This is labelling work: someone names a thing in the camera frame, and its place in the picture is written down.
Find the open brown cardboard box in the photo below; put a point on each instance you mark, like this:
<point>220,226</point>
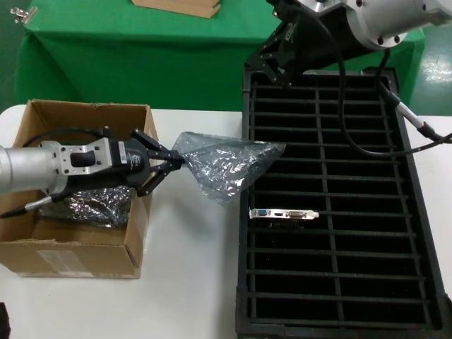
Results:
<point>88,261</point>

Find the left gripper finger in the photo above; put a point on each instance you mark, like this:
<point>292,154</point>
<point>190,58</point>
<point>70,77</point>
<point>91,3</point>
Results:
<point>159,178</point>
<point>159,150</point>

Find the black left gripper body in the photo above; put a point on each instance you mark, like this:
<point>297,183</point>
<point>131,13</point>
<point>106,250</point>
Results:
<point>136,166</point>

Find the silver binder clip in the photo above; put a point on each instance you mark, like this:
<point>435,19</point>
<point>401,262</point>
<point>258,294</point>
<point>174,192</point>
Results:
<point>21,15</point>

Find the black blurry object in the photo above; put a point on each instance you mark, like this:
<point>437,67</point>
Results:
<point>4,321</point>

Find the green tablecloth with carton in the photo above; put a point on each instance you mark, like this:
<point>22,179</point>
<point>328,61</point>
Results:
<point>141,53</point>

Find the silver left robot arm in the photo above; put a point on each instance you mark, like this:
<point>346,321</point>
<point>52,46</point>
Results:
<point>28,169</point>

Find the graphics card with metal bracket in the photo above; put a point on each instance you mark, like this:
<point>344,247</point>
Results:
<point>282,214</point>

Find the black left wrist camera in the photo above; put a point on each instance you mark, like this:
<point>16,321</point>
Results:
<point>119,152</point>

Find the flat open cardboard carton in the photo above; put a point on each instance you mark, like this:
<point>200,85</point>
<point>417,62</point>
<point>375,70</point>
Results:
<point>183,7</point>

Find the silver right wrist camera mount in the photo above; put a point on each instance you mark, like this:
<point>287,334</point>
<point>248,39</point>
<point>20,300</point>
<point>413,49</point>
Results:
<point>325,4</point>

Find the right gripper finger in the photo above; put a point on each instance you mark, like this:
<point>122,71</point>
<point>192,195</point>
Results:
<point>263,63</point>
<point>285,77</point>

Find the clear antistatic plastic bag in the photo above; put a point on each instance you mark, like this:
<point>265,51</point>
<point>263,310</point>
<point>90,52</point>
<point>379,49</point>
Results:
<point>226,166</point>

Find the bagged graphics card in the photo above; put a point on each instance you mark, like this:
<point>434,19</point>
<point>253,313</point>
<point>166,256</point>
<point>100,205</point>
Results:
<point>99,208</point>

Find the black slotted plastic crate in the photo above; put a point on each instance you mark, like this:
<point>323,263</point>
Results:
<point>370,247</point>

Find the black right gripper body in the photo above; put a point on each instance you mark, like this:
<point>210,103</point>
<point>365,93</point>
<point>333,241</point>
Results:
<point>318,39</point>

